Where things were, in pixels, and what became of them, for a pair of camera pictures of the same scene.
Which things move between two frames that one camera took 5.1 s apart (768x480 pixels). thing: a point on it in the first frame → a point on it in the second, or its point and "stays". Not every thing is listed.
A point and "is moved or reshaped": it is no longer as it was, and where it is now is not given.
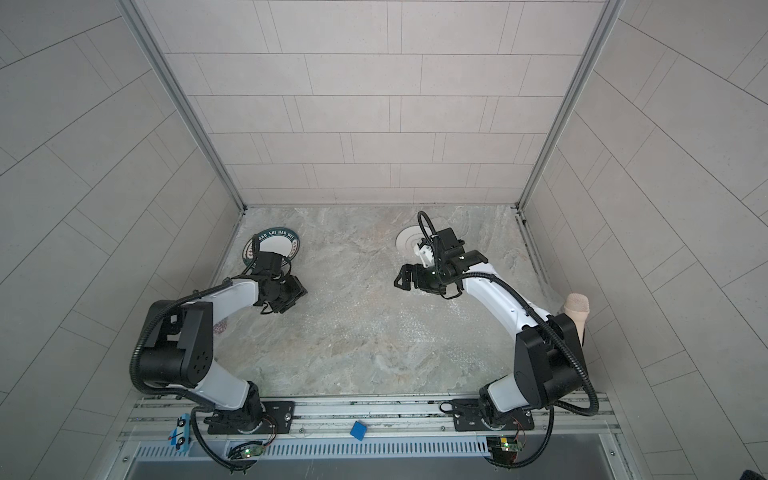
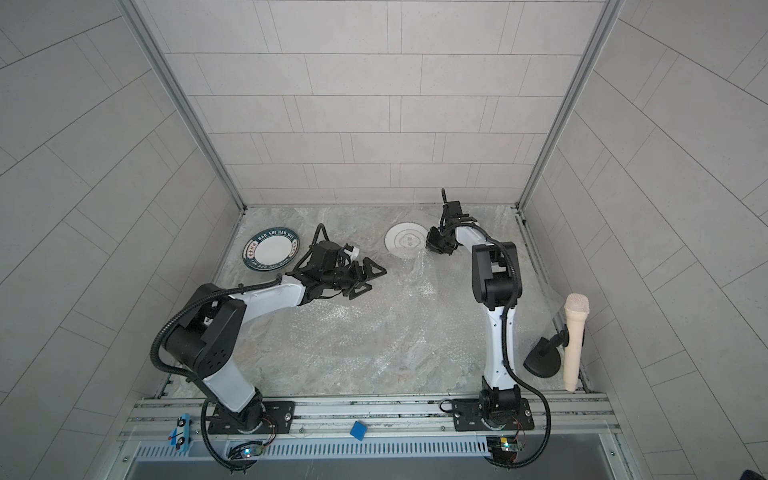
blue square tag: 359,430 stays
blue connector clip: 181,435 stays
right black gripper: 421,282 → 436,244
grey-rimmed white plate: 274,239 stays
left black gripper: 298,292 → 355,284
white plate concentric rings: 407,239 is moved or reshaped
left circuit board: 246,450 stays
